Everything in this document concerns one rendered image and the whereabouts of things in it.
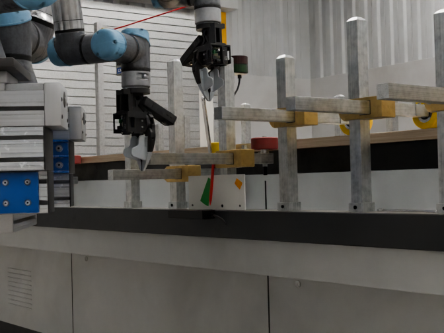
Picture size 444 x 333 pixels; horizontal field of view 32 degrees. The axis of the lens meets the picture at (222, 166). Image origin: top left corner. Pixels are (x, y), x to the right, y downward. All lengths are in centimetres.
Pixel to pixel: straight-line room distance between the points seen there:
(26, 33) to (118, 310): 137
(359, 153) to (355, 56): 23
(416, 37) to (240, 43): 264
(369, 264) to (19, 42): 109
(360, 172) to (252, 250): 47
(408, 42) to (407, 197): 949
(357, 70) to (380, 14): 1006
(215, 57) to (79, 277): 155
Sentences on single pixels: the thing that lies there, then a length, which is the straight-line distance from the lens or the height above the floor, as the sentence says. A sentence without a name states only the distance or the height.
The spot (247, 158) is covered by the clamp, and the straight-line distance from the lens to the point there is 221.
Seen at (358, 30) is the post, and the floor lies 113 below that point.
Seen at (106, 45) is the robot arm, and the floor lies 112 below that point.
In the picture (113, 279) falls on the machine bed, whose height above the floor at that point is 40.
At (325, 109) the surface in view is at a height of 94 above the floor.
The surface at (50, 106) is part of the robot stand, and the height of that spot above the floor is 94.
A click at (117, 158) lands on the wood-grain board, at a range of 313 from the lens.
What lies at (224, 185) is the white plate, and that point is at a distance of 225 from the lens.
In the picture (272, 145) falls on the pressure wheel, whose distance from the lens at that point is 229.
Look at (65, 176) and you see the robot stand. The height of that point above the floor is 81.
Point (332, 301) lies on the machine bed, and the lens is 229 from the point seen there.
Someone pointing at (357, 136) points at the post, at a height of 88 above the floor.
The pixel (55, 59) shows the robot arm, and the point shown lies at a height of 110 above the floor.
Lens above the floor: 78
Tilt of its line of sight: 1 degrees up
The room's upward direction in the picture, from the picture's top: 1 degrees counter-clockwise
